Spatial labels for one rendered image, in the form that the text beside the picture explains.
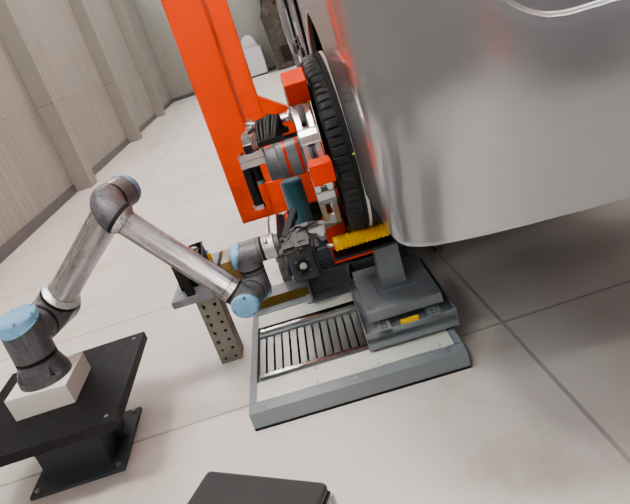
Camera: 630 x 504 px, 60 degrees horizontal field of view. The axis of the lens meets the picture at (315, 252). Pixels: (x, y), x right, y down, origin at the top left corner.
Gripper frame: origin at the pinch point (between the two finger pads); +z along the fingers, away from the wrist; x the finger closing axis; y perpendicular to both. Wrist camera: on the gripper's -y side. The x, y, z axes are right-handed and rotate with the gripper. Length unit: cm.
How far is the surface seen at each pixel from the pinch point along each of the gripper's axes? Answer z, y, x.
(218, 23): -33, -239, -125
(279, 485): -30, 80, 38
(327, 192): 2.3, -4.7, 12.7
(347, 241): 4.6, 3.7, -13.1
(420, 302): 24.8, 29.4, -31.3
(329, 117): 9.6, -20.1, 31.3
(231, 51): -30, -224, -140
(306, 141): 0.5, -17.8, 25.8
